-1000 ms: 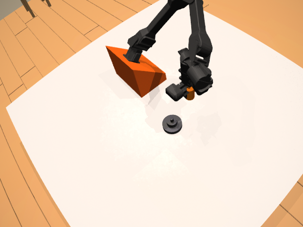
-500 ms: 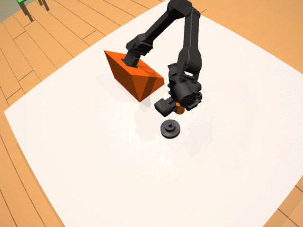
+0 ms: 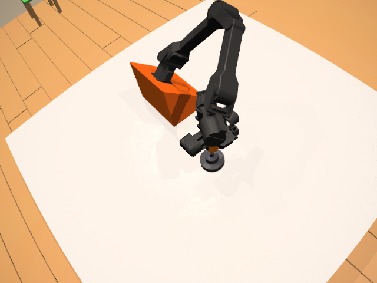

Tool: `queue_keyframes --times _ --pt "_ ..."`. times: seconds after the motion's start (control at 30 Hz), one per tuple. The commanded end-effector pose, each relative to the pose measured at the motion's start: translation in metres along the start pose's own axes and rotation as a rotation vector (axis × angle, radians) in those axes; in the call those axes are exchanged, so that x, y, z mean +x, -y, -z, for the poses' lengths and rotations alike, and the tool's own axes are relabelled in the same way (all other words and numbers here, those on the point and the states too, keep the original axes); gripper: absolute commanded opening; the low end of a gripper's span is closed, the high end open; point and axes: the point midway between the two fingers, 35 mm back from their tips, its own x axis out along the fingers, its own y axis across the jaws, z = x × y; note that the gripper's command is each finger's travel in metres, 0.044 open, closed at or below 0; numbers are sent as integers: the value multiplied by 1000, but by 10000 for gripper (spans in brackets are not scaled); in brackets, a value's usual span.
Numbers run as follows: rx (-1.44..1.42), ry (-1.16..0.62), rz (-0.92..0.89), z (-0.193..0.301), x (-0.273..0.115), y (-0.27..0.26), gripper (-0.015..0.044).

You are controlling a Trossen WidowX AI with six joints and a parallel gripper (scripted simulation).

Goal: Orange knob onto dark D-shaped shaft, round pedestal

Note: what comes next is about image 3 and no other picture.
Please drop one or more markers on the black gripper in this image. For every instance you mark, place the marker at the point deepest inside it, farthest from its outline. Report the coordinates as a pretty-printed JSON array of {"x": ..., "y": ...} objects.
[{"x": 193, "y": 144}]

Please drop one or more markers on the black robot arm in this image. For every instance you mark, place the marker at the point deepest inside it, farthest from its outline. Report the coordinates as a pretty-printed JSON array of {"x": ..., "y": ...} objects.
[{"x": 223, "y": 85}]

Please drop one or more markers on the dark grey round pedestal with shaft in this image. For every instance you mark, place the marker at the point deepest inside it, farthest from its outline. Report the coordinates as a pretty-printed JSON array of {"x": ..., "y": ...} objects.
[{"x": 212, "y": 162}]

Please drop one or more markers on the orange knob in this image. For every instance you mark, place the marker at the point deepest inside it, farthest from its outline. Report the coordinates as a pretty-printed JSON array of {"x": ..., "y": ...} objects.
[{"x": 213, "y": 149}]

